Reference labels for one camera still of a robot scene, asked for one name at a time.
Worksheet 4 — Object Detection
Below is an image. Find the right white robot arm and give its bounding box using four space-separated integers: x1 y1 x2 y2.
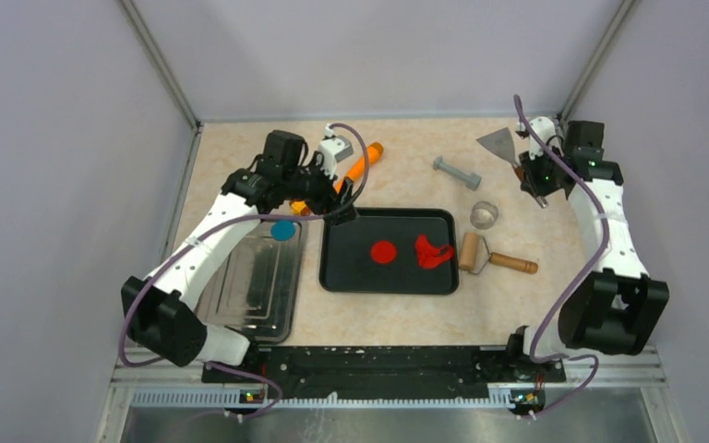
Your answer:
504 117 669 380

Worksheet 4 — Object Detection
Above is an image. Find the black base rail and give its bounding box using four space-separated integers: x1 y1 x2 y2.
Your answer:
201 345 567 405

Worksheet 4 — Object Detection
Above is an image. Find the purple cable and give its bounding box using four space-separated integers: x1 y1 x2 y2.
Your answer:
511 93 611 417
116 122 371 420

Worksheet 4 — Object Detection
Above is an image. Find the wooden rolling pin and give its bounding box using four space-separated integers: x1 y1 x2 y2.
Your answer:
458 232 538 275

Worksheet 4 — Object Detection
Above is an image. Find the blue dough piece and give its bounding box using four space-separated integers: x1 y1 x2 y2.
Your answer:
270 220 296 242

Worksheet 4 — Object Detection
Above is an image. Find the orange toy carrot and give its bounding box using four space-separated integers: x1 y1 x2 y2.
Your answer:
334 142 384 193

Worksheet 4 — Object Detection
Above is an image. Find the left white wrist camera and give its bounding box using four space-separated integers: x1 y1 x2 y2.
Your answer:
317 124 354 179

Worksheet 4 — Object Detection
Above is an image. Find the metal scraper wooden handle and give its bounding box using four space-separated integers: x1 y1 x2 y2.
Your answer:
476 127 525 183

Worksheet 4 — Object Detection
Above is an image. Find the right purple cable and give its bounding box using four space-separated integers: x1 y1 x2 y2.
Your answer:
511 93 611 417

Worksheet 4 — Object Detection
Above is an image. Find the grey dumbbell tool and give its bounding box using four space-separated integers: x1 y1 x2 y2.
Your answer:
432 156 482 191

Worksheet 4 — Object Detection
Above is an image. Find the red dough piece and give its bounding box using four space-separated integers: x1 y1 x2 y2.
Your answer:
415 234 455 269

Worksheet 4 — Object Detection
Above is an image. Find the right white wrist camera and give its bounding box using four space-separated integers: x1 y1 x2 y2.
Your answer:
516 116 559 160

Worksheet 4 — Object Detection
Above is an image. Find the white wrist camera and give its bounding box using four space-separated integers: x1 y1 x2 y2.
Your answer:
516 116 559 160
317 124 354 179

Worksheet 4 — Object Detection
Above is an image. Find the black baking tray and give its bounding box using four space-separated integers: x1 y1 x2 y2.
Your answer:
318 208 459 295

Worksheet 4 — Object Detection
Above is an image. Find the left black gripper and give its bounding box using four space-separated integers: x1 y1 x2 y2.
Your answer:
282 150 358 224

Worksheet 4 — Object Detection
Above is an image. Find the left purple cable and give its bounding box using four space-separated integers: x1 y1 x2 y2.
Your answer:
116 122 371 420

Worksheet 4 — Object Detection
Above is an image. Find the silver metal tray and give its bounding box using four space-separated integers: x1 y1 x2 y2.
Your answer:
196 221 307 345

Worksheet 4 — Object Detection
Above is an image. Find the yellow toy car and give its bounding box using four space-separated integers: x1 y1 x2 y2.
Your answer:
290 200 312 217

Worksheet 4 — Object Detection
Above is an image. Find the round red dough wrapper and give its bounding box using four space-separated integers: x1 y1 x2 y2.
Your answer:
370 240 397 265

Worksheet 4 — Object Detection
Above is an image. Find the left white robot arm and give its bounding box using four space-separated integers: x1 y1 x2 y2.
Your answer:
118 123 362 382

